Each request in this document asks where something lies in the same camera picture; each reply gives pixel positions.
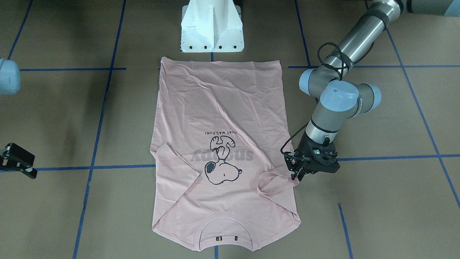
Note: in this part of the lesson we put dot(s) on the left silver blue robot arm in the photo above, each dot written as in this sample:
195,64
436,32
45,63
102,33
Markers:
338,99

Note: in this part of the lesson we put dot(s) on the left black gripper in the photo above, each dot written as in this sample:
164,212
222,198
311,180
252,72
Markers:
301,150

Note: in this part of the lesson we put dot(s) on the pink Snoopy t-shirt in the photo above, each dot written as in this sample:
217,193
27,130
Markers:
221,178

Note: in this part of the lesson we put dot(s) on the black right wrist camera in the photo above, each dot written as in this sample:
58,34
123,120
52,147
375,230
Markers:
14,158

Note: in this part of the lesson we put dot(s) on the white pillar with base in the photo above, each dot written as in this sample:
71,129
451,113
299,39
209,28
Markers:
211,26

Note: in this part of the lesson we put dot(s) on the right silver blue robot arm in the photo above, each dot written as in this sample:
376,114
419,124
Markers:
10,78

